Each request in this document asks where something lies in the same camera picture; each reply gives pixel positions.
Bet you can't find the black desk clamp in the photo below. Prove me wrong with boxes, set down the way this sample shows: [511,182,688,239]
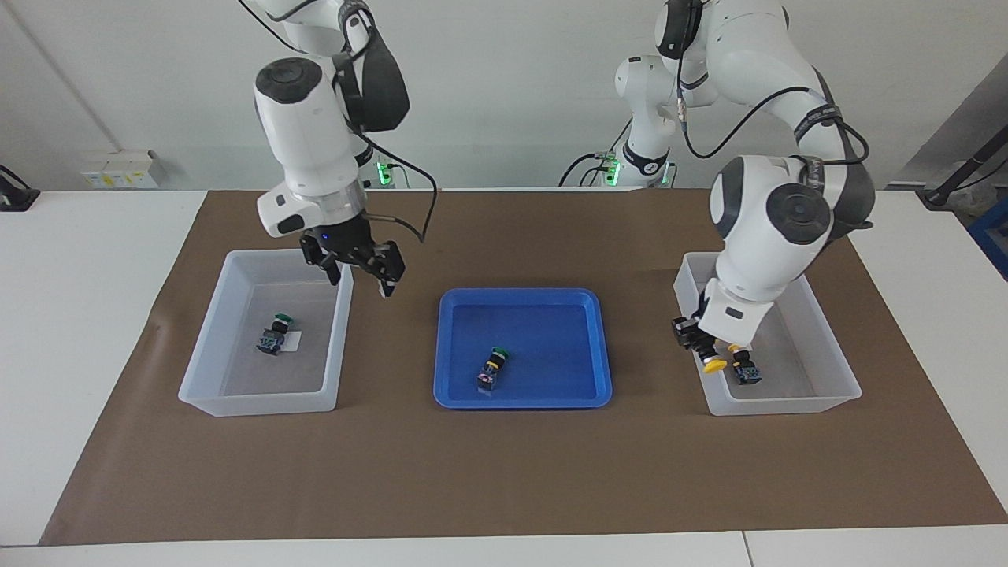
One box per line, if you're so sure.
[0,165,41,212]

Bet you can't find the blue plastic tray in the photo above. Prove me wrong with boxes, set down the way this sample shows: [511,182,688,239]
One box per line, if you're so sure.
[433,287,613,410]

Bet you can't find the black left base cable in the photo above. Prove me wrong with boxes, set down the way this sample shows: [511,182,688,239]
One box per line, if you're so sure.
[559,150,631,188]

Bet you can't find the brown paper table mat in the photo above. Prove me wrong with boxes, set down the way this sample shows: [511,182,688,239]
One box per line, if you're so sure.
[39,187,1008,546]

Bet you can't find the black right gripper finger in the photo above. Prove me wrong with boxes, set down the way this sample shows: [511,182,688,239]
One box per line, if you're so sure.
[301,239,343,287]
[358,240,407,299]

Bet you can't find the green push button switch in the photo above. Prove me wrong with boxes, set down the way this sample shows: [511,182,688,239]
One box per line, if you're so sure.
[255,313,295,357]
[476,346,510,392]

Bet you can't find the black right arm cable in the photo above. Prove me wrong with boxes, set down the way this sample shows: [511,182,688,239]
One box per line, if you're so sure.
[339,47,439,243]

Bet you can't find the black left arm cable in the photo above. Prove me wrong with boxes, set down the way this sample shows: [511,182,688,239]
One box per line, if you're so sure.
[673,0,871,166]

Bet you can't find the black pole stand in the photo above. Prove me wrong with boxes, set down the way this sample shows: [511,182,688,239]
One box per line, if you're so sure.
[917,126,1008,209]

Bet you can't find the blue crate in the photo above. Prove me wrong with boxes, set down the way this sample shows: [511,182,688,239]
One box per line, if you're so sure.
[967,197,1008,281]

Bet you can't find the translucent white plastic box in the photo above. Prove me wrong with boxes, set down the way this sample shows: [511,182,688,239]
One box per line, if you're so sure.
[673,251,862,417]
[178,246,354,417]

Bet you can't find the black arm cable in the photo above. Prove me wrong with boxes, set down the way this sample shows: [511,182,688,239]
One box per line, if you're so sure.
[339,47,439,243]
[673,0,871,166]

